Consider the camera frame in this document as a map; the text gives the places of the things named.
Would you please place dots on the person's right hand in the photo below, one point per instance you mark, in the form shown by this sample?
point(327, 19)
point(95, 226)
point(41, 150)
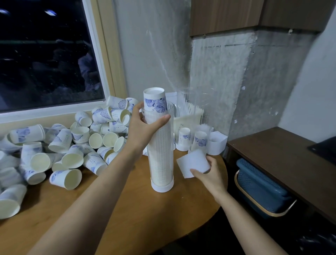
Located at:
point(212, 181)

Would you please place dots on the person's left hand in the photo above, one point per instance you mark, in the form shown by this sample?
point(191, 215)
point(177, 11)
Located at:
point(140, 134)

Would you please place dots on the white tube end cap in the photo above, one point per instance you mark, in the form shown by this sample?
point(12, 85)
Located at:
point(191, 162)

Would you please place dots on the cup tube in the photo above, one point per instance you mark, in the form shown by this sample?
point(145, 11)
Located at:
point(161, 163)

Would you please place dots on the pile of paper cups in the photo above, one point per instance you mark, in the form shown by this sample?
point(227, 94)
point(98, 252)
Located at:
point(68, 147)

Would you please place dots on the person's left forearm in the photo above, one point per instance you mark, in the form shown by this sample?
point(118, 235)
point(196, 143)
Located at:
point(84, 210)

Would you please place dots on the person's right forearm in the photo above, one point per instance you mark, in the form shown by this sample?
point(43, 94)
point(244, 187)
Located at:
point(249, 228)

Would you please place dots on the blue bin with tan rim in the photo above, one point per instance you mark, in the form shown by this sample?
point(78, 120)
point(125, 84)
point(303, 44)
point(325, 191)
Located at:
point(262, 186)

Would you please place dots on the translucent plastic box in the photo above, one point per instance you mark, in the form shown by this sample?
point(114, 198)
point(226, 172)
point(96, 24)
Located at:
point(189, 118)

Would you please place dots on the clear plastic bag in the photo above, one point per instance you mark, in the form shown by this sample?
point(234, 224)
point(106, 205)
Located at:
point(194, 102)

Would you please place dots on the dark wooden side counter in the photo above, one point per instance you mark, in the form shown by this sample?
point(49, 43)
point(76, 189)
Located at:
point(283, 157)

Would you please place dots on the black object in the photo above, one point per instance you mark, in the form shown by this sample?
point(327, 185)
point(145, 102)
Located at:
point(324, 150)

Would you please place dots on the white framed window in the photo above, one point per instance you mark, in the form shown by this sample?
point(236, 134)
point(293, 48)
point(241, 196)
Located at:
point(47, 52)

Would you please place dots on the brown wooden wall cabinet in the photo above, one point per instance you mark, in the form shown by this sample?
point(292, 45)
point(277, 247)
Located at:
point(252, 14)

